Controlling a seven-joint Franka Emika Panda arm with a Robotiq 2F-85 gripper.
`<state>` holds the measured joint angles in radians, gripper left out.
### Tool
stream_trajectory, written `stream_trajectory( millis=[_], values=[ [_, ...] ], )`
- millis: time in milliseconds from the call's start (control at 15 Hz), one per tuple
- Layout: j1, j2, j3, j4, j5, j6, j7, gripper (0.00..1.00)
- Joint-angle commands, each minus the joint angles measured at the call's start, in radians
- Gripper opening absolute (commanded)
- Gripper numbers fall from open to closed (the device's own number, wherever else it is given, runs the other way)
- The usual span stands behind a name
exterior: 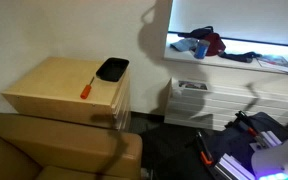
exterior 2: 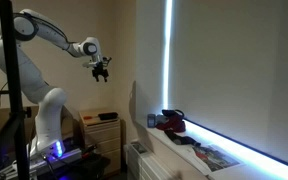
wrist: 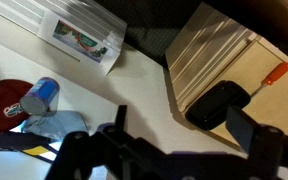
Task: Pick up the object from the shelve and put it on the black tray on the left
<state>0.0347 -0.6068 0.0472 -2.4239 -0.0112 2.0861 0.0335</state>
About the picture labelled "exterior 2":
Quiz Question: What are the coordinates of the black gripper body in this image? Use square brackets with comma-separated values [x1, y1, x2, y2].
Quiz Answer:
[92, 63, 109, 79]

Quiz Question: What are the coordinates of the blue can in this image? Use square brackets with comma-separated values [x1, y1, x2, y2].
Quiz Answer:
[147, 114, 156, 128]

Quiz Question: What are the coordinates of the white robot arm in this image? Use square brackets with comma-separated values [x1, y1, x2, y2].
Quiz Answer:
[12, 9, 110, 159]

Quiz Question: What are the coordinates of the black plastic tray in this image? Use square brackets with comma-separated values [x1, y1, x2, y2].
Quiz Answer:
[98, 112, 118, 121]

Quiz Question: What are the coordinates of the light wooden drawer cabinet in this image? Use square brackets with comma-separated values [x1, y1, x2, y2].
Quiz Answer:
[79, 110, 121, 176]

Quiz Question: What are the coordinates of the dark navy cap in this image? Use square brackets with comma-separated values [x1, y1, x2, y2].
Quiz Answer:
[162, 109, 185, 118]

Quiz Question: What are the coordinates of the orange black clamp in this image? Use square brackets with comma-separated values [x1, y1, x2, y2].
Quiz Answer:
[81, 144, 97, 159]

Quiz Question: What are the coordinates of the picture card on radiator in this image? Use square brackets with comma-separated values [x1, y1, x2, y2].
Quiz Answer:
[132, 143, 147, 154]

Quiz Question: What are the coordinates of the maroon baseball cap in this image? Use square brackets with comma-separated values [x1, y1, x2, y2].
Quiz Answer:
[155, 115, 186, 133]

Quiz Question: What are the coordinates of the dark blue cloth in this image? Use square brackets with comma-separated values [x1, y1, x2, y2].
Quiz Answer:
[164, 130, 201, 147]

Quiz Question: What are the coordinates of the printed magazine on sill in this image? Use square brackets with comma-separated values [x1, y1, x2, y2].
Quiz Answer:
[183, 144, 242, 175]

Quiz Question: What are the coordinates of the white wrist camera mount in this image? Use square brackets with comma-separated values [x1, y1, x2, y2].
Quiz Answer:
[82, 57, 112, 68]

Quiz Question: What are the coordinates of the orange handled screwdriver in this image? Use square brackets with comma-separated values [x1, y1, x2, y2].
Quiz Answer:
[83, 116, 98, 120]

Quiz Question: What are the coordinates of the black camera stand pole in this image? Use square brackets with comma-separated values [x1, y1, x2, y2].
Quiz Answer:
[0, 0, 30, 180]

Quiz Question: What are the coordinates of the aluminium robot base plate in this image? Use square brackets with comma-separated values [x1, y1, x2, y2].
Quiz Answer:
[0, 148, 82, 180]

